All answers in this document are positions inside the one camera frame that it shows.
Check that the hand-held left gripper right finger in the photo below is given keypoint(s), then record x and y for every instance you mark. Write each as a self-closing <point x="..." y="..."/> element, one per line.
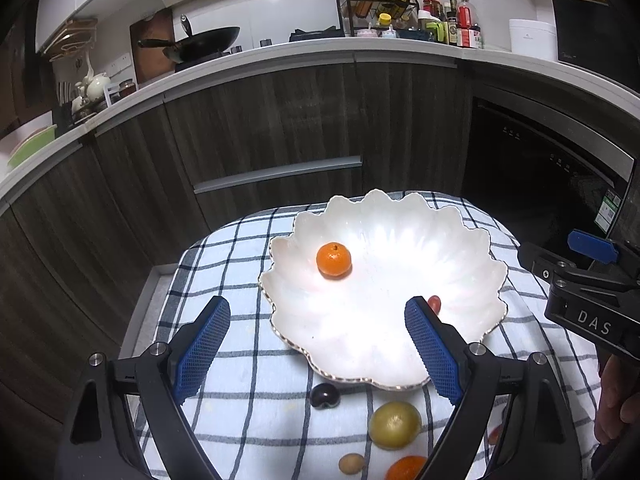
<point x="432" y="350"/>

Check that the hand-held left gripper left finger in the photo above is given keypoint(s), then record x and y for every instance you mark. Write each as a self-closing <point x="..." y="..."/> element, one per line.
<point x="202" y="350"/>

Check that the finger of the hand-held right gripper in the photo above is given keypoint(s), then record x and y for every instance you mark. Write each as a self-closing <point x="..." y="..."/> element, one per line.
<point x="590" y="246"/>
<point x="532" y="257"/>

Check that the white scalloped bowl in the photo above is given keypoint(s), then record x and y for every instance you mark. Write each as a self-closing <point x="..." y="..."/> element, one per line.
<point x="380" y="285"/>

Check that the yellow-green pear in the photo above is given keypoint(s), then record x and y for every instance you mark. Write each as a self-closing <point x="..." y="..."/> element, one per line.
<point x="395" y="425"/>

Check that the orange tangerine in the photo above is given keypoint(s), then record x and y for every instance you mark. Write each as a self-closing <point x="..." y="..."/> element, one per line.
<point x="406" y="469"/>
<point x="334" y="260"/>

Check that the brown longan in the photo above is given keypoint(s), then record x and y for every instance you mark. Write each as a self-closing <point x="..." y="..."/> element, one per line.
<point x="351" y="463"/>

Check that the person's right hand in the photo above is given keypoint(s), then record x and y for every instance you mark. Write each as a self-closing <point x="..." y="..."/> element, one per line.
<point x="615" y="400"/>

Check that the green label sticker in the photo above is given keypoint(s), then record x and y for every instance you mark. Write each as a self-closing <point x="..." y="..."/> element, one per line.
<point x="608" y="210"/>

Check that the blue checked white tablecloth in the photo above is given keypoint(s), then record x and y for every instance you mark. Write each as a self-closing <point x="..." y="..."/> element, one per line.
<point x="250" y="410"/>

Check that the black built-in dishwasher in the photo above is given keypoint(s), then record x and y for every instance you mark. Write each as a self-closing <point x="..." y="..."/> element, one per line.
<point x="525" y="175"/>

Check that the dark purple plum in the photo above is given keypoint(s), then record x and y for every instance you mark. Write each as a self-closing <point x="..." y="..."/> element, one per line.
<point x="324" y="396"/>

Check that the black countertop appliance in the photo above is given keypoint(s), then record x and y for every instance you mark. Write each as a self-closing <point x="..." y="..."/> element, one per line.
<point x="590" y="35"/>

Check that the white round container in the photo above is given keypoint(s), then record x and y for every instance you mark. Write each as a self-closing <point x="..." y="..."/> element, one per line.
<point x="532" y="40"/>

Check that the dark wood kitchen cabinet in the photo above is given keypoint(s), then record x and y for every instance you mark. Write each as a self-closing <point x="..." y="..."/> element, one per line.
<point x="225" y="125"/>

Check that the red liquid bottle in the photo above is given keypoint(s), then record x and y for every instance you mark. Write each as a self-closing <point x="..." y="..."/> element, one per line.
<point x="469" y="22"/>

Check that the dark sauce bottle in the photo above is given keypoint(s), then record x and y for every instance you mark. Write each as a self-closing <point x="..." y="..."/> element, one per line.
<point x="452" y="27"/>

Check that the green bottle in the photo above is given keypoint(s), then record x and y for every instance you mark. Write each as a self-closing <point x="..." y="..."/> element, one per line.
<point x="436" y="32"/>

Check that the green tray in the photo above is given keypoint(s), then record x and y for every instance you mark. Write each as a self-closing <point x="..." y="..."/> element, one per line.
<point x="32" y="147"/>

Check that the dish drying rack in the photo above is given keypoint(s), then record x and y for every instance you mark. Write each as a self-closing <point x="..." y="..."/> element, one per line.
<point x="82" y="107"/>

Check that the red filled glass jar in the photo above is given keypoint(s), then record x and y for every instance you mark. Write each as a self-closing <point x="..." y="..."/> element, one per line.
<point x="127" y="89"/>

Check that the white teapot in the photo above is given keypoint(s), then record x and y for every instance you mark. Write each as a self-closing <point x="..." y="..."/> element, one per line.
<point x="97" y="85"/>

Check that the wooden cutting board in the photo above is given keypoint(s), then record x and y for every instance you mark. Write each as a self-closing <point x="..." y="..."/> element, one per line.
<point x="150" y="60"/>

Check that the black wok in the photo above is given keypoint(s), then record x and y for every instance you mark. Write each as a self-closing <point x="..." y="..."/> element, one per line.
<point x="205" y="42"/>

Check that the wooden hanging rack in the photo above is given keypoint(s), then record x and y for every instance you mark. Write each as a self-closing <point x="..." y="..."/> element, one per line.
<point x="75" y="40"/>

